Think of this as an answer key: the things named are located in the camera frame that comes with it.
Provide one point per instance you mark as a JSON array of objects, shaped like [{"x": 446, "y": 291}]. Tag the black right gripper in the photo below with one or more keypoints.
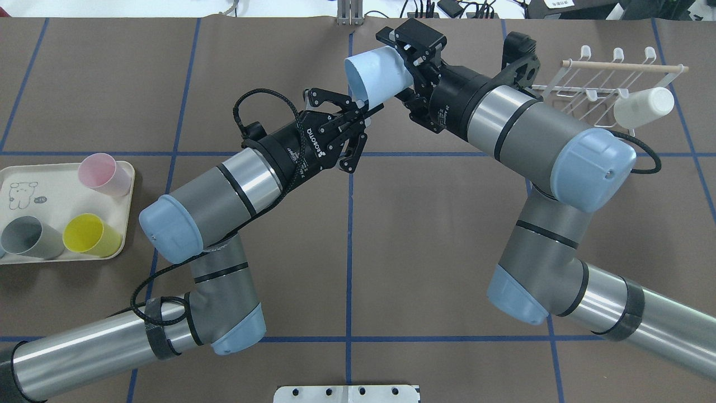
[{"x": 456, "y": 94}]

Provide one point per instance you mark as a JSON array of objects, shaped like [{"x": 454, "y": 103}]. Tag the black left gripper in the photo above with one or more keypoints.
[{"x": 298, "y": 150}]

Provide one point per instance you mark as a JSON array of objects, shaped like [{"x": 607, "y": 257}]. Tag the light blue plastic cup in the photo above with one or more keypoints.
[{"x": 377, "y": 75}]

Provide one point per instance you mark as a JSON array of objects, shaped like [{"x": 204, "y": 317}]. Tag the pale green-white plastic cup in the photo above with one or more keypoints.
[{"x": 643, "y": 107}]

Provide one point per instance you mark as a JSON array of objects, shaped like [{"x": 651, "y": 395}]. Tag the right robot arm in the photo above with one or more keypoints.
[{"x": 574, "y": 169}]

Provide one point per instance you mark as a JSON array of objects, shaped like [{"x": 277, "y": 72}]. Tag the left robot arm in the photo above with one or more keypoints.
[{"x": 206, "y": 295}]

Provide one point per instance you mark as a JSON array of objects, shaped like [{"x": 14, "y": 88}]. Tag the pink plastic cup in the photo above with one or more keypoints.
[{"x": 100, "y": 172}]

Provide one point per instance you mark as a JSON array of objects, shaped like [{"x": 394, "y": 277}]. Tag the yellow plastic cup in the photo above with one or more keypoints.
[{"x": 88, "y": 234}]

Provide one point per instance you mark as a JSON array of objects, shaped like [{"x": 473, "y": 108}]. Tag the grey plastic cup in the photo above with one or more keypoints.
[{"x": 29, "y": 236}]

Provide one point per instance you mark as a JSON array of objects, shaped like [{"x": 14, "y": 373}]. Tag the cream plastic tray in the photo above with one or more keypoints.
[{"x": 54, "y": 194}]

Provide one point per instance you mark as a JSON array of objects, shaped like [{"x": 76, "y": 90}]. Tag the aluminium frame post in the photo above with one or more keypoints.
[{"x": 350, "y": 12}]

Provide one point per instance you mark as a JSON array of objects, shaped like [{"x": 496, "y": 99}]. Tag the white wire cup rack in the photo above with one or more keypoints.
[{"x": 588, "y": 89}]

